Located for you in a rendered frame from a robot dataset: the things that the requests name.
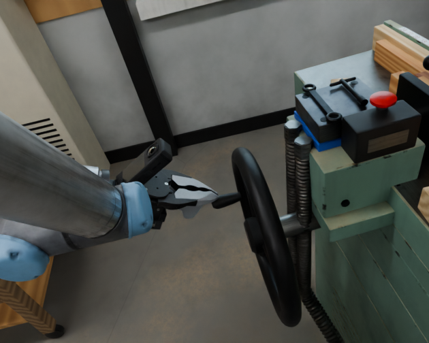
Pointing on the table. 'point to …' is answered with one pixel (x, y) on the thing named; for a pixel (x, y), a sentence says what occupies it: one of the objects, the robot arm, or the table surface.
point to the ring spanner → (322, 103)
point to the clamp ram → (410, 84)
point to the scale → (422, 39)
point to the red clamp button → (383, 99)
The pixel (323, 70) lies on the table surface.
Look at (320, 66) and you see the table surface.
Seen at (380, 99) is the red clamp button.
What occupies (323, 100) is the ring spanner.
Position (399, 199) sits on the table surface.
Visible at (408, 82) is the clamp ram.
